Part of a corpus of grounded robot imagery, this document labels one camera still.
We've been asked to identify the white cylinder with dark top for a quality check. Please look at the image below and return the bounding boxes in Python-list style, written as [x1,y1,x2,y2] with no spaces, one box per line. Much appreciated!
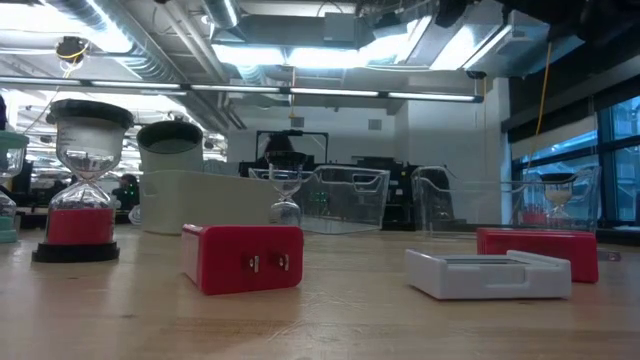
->
[136,120,205,174]

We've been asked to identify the clear plastic bin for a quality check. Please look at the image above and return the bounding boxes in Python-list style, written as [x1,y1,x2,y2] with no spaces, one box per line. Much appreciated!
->
[248,165,392,236]
[410,165,602,237]

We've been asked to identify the red wall charger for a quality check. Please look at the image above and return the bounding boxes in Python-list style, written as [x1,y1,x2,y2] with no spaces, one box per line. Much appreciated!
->
[180,223,305,297]
[476,227,600,285]

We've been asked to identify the white plastic storage bin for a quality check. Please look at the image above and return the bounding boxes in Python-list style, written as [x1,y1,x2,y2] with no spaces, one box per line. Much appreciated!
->
[139,169,284,236]

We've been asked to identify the black ceiling cable reel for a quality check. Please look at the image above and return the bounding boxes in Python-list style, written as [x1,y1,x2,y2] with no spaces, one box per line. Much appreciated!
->
[53,35,92,66]

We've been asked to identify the hanging yellow cable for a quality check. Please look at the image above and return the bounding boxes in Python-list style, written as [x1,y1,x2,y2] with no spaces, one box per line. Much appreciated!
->
[527,42,554,169]

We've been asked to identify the teal capped hourglass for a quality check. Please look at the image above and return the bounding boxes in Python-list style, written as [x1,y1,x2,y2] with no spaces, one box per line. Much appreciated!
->
[0,130,30,245]

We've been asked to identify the person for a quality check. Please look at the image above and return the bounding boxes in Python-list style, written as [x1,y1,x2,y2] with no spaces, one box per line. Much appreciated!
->
[112,173,141,211]
[259,134,314,169]

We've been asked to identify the black rig frame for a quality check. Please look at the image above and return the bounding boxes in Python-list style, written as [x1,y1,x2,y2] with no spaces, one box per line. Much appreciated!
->
[254,128,330,166]

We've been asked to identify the blue sand hourglass black caps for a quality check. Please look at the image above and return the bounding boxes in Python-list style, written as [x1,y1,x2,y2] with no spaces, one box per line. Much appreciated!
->
[263,150,308,228]

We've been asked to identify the round silver air duct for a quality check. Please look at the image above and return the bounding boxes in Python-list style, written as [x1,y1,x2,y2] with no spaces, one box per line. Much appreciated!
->
[44,0,181,84]

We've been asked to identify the white sand hourglass black caps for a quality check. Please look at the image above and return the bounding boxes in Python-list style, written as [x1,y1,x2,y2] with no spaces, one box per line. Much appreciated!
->
[538,172,577,229]

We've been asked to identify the grey ceiling unit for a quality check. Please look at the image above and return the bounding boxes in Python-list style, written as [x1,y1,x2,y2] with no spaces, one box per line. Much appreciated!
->
[322,11,362,44]

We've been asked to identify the long ceiling light bar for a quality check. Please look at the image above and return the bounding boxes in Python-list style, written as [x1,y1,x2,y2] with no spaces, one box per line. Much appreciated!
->
[0,74,485,104]

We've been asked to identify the red sand hourglass black caps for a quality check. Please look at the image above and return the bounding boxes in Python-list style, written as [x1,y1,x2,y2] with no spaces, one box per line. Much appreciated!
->
[31,98,135,264]

